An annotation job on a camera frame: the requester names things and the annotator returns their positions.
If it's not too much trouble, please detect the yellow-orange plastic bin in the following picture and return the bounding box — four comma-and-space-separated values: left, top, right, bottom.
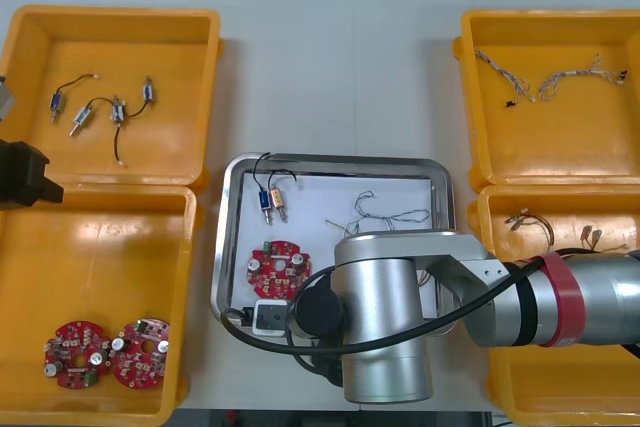
0, 184, 199, 424
452, 7, 640, 193
0, 4, 224, 188
467, 185, 640, 427

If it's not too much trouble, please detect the red black green-yellow harness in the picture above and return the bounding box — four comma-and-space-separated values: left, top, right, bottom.
324, 216, 444, 298
504, 210, 557, 249
579, 227, 632, 254

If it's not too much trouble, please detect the white label metal solenoid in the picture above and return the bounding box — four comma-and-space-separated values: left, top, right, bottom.
269, 169, 299, 226
68, 96, 116, 140

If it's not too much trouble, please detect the white sheet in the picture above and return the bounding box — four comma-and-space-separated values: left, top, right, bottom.
225, 169, 435, 316

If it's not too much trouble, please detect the steel tray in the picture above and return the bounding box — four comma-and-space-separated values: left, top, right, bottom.
209, 152, 457, 343

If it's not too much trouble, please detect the round red circuit board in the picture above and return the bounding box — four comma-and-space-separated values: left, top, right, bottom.
109, 316, 171, 392
43, 319, 112, 392
245, 240, 314, 300

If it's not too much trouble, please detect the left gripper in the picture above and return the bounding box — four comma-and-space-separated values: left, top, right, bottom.
0, 139, 65, 211

